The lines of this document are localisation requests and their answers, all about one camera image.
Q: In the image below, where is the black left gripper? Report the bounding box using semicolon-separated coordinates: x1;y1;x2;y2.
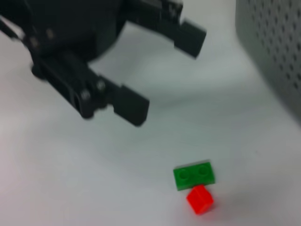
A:
0;0;129;63

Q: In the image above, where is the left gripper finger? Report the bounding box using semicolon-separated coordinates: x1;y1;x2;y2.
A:
126;0;208;60
32;50;151;128

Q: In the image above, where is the green rectangular block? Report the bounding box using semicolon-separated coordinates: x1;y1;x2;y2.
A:
173;160;216;191

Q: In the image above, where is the small red square block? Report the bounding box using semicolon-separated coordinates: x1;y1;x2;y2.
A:
186;185;214;216

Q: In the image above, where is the grey perforated storage bin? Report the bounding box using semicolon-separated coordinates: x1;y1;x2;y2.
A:
235;0;301;129

